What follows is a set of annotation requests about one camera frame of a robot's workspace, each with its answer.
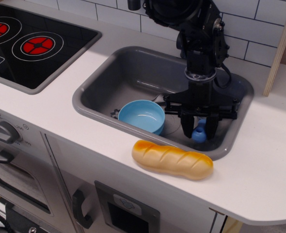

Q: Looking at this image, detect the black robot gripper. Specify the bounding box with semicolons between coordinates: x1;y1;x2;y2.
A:
163;83;240;140

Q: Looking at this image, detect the blue handled grey spoon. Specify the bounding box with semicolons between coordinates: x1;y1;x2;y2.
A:
191;118;207;143

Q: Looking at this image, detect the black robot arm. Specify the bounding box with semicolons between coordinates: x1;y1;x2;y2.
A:
143;0;239;140

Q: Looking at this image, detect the light blue plastic bowl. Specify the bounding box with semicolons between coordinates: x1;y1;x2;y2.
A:
118;100;165;135

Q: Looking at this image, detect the grey toy sink basin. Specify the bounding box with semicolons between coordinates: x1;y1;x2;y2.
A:
72;47;254;160

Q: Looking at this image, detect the grey plastic fork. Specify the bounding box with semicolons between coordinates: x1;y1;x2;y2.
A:
152;93;166;106

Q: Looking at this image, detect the toy bread loaf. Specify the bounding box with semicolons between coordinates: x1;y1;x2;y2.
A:
131;140;214;180

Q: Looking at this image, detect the dark grey toy faucet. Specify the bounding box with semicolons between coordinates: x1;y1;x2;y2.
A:
176;32;187;59

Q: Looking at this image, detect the grey dispenser panel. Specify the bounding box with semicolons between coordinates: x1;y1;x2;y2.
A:
95;181;160;233

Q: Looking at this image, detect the black toy stovetop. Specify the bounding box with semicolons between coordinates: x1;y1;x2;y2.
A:
0;4;102;95

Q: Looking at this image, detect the grey oven knob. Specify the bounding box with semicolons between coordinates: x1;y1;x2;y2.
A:
0;121;23;144

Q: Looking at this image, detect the wooden side post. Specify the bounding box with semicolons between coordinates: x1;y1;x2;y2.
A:
263;23;286;97

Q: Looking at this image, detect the dark grey cabinet handle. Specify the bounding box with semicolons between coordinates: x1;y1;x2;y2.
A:
72;189;93;229

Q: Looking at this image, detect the grey oven door handle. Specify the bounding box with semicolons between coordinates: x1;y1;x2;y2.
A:
0;150;14;164

